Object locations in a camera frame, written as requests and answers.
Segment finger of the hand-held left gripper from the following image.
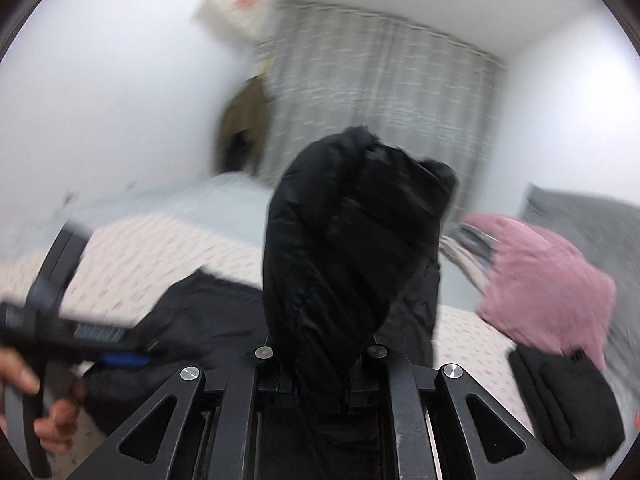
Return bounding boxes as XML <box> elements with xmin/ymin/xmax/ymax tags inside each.
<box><xmin>52</xmin><ymin>316</ymin><xmax>153</xmax><ymax>368</ymax></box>
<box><xmin>27</xmin><ymin>225</ymin><xmax>93</xmax><ymax>311</ymax></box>

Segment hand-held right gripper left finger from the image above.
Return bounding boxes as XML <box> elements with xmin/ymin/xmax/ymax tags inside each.
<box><xmin>67</xmin><ymin>345</ymin><xmax>282</xmax><ymax>480</ymax></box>

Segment person's left hand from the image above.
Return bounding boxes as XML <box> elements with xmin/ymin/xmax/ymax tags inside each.
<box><xmin>0</xmin><ymin>350</ymin><xmax>85</xmax><ymax>457</ymax></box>

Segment grey quilted headboard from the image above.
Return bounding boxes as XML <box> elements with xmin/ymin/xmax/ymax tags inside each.
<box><xmin>520</xmin><ymin>184</ymin><xmax>640</xmax><ymax>361</ymax></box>

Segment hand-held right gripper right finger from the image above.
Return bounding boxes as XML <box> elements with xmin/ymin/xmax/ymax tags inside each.
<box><xmin>350</xmin><ymin>344</ymin><xmax>572</xmax><ymax>480</ymax></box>

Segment cherry-print bed sheet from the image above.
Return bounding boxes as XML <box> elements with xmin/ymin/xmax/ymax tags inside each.
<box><xmin>0</xmin><ymin>210</ymin><xmax>532</xmax><ymax>480</ymax></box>

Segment olive green hanging jacket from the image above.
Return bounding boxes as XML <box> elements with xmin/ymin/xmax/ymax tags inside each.
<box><xmin>217</xmin><ymin>76</ymin><xmax>272</xmax><ymax>161</ymax></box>

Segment grey star-print curtain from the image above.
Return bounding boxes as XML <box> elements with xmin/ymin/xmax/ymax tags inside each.
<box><xmin>254</xmin><ymin>2</ymin><xmax>504</xmax><ymax>211</ymax></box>

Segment black quilted jacket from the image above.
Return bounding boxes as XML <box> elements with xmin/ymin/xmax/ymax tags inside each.
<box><xmin>82</xmin><ymin>127</ymin><xmax>459</xmax><ymax>436</ymax></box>

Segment white floral wall cloth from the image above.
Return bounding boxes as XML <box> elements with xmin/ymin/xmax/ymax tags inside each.
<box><xmin>191</xmin><ymin>0</ymin><xmax>277</xmax><ymax>42</ymax></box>

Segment dark hanging pants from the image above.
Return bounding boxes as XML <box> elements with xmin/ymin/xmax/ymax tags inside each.
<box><xmin>222</xmin><ymin>130</ymin><xmax>264</xmax><ymax>174</ymax></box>

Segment folded beige blanket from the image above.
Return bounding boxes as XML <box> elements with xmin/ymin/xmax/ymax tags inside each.
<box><xmin>439</xmin><ymin>224</ymin><xmax>497</xmax><ymax>292</ymax></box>

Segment folded black garment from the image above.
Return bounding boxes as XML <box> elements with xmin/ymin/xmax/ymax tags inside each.
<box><xmin>507</xmin><ymin>342</ymin><xmax>627</xmax><ymax>472</ymax></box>

